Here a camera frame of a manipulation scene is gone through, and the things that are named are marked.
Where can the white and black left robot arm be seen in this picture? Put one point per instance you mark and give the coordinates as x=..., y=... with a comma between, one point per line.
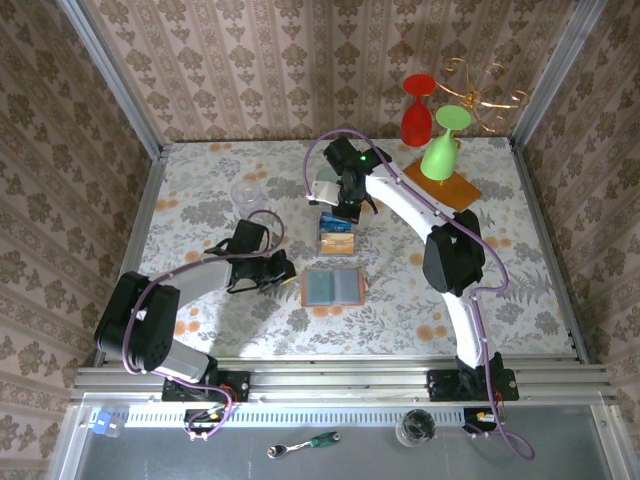
x=205, y=280

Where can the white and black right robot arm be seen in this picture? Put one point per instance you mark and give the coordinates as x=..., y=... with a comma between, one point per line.
x=400, y=200

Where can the clear acrylic box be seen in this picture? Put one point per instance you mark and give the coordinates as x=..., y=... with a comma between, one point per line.
x=352, y=250

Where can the clear drinking glass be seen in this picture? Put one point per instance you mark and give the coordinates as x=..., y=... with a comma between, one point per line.
x=246, y=194

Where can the green wine glass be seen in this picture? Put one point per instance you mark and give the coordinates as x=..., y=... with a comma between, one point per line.
x=439, y=160

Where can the red wine glass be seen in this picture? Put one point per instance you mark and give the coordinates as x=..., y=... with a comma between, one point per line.
x=416, y=122

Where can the floral tablecloth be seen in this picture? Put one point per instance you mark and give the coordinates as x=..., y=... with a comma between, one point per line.
x=350, y=340

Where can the orange wooden rack base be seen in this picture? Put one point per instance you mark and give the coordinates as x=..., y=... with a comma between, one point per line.
x=460, y=195

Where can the black power connector block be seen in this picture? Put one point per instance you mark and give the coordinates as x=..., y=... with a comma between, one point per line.
x=480, y=417
x=202, y=417

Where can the grey metal tray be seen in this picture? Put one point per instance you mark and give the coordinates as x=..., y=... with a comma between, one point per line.
x=350, y=460

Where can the clear glass jar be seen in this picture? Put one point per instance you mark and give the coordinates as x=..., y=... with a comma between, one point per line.
x=415, y=427

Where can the blue and clear plastic connector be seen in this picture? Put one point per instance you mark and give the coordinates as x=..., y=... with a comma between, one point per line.
x=102, y=424

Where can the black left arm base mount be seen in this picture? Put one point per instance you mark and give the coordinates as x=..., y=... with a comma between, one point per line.
x=237, y=385

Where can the aluminium frame rail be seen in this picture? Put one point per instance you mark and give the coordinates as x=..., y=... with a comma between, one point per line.
x=340, y=382

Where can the aluminium table side rail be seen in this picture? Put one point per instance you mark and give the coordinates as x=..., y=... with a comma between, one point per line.
x=540, y=225
x=146, y=200

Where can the aluminium corner post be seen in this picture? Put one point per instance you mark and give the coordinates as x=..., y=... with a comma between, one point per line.
x=554, y=75
x=114, y=75

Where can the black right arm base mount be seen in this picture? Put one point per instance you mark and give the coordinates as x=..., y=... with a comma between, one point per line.
x=510, y=387

